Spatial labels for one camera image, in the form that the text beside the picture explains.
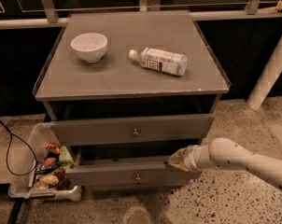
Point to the clear plastic water bottle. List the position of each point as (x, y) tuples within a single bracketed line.
[(160, 60)]

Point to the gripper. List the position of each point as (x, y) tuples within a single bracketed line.
[(189, 160)]

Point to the green snack packet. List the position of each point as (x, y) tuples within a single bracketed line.
[(65, 157)]

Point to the grey drawer cabinet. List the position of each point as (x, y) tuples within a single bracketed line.
[(117, 87)]

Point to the white ceramic bowl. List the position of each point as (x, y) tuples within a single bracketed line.
[(90, 47)]

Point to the clear plastic storage bin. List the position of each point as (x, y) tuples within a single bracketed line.
[(24, 162)]

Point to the brown snack bag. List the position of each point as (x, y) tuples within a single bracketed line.
[(57, 179)]

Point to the grey top drawer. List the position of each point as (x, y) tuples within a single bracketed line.
[(131, 130)]

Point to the metal railing frame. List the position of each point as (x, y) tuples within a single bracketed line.
[(19, 14)]

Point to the white diagonal pole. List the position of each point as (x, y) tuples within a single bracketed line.
[(267, 79)]

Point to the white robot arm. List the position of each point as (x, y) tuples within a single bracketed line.
[(225, 154)]

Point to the grey drawer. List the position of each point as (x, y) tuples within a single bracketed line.
[(131, 130), (128, 166)]

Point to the red snack can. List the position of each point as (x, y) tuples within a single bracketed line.
[(53, 148)]

